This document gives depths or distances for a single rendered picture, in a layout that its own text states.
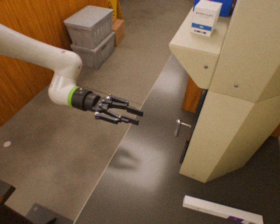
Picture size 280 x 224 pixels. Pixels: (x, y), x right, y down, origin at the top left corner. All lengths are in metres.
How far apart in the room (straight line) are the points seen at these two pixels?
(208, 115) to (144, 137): 0.46
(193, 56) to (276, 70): 0.17
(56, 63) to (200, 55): 0.59
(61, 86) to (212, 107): 0.61
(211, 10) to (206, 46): 0.08
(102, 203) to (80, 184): 1.11
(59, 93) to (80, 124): 1.45
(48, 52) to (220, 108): 0.66
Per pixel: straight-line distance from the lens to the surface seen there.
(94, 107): 0.82
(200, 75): 0.51
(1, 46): 0.86
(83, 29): 2.73
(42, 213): 1.94
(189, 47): 0.48
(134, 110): 0.80
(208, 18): 0.52
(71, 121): 2.37
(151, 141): 0.97
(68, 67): 0.89
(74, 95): 0.85
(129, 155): 0.92
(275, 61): 0.48
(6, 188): 1.01
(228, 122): 0.59
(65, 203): 1.92
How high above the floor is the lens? 1.74
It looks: 49 degrees down
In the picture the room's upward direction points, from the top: straight up
